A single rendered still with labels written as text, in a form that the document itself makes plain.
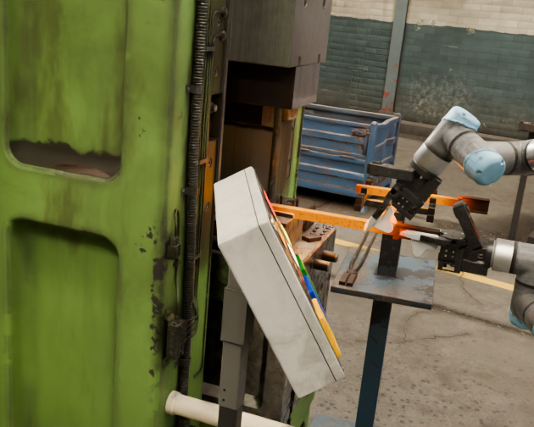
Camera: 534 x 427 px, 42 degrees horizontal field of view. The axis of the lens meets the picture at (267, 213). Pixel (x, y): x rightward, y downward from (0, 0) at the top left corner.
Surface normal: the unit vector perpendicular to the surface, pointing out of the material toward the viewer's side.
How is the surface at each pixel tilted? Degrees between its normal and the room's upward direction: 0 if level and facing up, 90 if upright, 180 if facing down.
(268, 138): 90
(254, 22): 90
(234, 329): 89
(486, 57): 89
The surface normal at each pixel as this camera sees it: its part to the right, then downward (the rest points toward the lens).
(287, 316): 0.09, 0.29
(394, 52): -0.51, 0.20
